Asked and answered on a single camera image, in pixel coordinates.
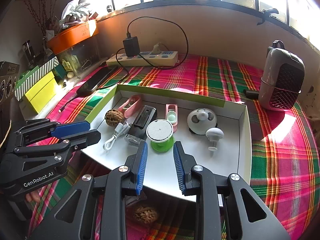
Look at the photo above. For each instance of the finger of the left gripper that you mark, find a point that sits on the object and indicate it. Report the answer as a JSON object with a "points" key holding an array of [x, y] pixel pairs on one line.
{"points": [[82, 140], [40, 129]]}

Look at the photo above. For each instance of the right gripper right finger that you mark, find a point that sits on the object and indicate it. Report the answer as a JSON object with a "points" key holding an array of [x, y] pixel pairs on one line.
{"points": [[230, 198]]}

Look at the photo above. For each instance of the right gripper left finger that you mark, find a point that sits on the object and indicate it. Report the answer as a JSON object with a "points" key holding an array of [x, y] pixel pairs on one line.
{"points": [[74, 216]]}

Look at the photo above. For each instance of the walnut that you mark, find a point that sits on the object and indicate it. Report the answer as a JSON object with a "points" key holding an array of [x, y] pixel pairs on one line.
{"points": [[113, 117], [145, 214]]}

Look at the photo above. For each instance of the green spool with white top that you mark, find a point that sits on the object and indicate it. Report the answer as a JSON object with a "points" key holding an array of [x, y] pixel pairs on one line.
{"points": [[160, 133]]}

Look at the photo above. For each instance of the yellow box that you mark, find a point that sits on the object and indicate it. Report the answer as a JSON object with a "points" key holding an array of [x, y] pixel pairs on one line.
{"points": [[41, 93]]}

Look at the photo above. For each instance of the green striped box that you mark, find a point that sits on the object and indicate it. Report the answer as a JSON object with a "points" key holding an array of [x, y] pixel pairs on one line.
{"points": [[33, 76]]}

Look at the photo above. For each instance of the walnut in tray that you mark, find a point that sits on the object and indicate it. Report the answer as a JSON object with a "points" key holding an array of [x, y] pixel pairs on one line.
{"points": [[113, 117]]}

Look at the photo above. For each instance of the black speaker box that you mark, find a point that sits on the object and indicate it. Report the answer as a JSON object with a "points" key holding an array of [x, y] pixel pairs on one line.
{"points": [[8, 78]]}

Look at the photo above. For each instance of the pink nail clipper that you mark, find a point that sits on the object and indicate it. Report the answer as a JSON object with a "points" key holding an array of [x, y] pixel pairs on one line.
{"points": [[131, 106]]}

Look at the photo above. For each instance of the white cardboard box tray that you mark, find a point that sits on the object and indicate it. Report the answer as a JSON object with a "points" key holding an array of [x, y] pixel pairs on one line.
{"points": [[234, 151]]}

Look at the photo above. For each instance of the white mushroom shaped hook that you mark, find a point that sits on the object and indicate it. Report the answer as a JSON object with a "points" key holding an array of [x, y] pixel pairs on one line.
{"points": [[214, 135]]}

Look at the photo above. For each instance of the glass tank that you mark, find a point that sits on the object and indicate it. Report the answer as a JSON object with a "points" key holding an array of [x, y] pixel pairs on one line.
{"points": [[80, 57]]}

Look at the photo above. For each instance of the black silver lighter gadget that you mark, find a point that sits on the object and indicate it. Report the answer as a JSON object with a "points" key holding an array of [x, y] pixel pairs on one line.
{"points": [[137, 132]]}

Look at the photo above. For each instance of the orange box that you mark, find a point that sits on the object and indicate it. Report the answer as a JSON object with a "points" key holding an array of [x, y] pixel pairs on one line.
{"points": [[72, 36]]}

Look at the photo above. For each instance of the white round mini fan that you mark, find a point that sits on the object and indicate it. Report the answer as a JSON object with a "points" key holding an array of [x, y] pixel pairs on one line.
{"points": [[200, 120]]}

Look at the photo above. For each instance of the pink small case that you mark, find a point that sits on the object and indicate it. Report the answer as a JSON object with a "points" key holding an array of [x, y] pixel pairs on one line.
{"points": [[171, 114]]}

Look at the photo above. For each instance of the dried branches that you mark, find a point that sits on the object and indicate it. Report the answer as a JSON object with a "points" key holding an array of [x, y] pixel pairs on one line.
{"points": [[43, 13]]}

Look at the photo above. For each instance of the small black object by heater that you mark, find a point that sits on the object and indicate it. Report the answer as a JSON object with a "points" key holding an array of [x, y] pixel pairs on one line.
{"points": [[251, 94]]}

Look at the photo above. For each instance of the black charger adapter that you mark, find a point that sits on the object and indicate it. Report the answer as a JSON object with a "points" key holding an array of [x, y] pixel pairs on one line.
{"points": [[131, 45]]}

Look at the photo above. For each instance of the papers and plant pile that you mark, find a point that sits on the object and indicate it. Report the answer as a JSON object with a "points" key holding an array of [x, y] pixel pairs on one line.
{"points": [[77, 12]]}

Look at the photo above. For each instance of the white power strip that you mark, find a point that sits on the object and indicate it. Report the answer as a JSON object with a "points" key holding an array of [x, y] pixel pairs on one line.
{"points": [[163, 59]]}

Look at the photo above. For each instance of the grey portable heater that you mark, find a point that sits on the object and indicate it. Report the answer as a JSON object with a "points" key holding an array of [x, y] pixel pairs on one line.
{"points": [[282, 78]]}

